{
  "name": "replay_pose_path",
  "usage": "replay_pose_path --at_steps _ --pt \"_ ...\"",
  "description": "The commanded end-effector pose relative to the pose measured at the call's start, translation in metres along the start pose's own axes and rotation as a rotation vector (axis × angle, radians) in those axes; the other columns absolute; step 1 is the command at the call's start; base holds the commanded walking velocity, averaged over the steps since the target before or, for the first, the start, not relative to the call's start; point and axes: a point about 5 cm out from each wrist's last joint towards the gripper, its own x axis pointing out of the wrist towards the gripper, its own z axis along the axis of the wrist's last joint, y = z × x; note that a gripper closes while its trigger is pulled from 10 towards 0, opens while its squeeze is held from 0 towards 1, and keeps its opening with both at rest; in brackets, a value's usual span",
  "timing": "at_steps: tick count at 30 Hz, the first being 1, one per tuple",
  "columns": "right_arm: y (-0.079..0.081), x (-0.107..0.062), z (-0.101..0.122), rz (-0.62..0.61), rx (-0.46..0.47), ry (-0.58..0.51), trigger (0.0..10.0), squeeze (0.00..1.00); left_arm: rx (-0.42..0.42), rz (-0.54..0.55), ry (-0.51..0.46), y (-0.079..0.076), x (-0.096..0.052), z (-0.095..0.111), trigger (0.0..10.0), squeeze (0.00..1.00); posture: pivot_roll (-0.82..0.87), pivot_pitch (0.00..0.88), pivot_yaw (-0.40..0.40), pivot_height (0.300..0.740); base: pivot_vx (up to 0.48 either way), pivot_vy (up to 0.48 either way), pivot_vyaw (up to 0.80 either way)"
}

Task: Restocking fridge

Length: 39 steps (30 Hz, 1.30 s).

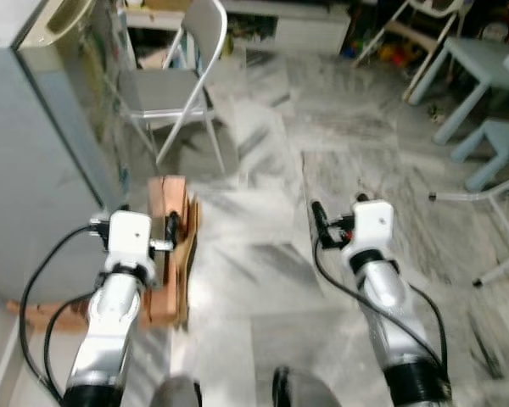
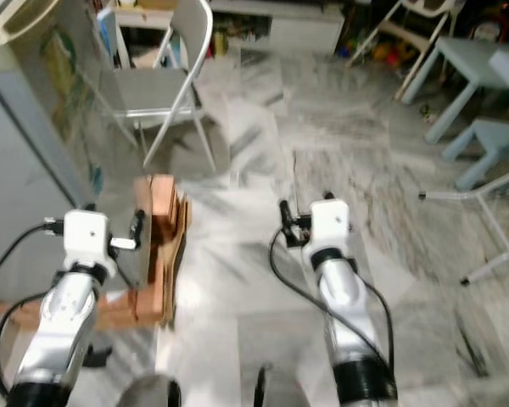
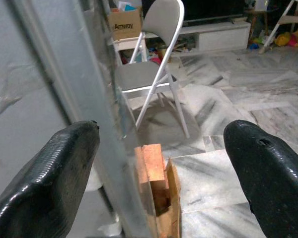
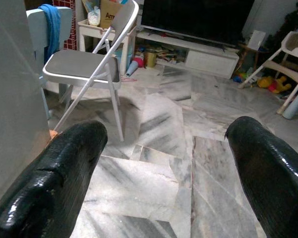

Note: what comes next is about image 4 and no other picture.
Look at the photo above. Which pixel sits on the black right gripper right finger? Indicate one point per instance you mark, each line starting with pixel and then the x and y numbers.
pixel 273 183

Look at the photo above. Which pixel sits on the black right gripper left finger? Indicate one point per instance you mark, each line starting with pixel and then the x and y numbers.
pixel 44 183

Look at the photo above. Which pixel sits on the grey fridge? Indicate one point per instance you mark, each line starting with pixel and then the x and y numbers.
pixel 12 86

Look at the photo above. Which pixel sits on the orange brick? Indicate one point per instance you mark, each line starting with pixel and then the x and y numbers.
pixel 53 134

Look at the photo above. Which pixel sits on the light blue furniture leg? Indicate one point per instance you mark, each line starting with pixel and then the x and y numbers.
pixel 296 104

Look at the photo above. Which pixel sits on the yellow bear plush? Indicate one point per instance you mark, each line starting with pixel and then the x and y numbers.
pixel 273 85

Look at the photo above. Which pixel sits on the blue green floor toys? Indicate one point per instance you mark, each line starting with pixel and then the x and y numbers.
pixel 238 78

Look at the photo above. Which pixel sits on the white high chair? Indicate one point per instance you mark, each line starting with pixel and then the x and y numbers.
pixel 275 65

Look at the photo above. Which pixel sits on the grey folding chair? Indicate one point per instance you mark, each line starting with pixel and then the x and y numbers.
pixel 74 64

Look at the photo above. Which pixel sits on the white TV console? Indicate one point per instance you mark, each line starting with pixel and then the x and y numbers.
pixel 208 59

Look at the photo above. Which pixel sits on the dark wooden stool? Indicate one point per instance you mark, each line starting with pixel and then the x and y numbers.
pixel 242 47

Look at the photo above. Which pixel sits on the light blue cone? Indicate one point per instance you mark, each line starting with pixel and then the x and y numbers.
pixel 131 69

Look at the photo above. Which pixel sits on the white box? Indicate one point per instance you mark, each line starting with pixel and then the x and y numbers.
pixel 256 39

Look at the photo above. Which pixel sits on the red tiled pillar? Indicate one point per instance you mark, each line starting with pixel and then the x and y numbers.
pixel 70 39

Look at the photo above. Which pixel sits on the light blue plastic bin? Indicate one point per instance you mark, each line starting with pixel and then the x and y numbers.
pixel 124 59

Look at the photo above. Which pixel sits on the pink ball toy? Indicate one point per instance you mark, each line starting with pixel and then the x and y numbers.
pixel 139 62

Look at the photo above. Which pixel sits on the white side table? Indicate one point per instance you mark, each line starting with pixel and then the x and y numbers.
pixel 83 32

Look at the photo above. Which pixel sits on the blue cloth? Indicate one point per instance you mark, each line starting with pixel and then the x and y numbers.
pixel 52 27

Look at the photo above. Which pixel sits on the light blue solid-back child chair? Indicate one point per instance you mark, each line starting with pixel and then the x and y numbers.
pixel 36 27

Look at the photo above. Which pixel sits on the gold tin can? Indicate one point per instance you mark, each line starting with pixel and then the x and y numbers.
pixel 150 59

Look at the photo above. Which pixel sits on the colourful book pile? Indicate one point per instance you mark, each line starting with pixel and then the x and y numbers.
pixel 169 53

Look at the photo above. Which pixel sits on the white plastic bag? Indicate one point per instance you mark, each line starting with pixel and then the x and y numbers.
pixel 94 17

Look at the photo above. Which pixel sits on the brown cardboard box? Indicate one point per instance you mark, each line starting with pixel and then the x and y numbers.
pixel 106 15

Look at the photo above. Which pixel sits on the framed picture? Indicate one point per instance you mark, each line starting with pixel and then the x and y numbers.
pixel 87 5

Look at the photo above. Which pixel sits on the black television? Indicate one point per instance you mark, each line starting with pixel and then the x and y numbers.
pixel 193 17

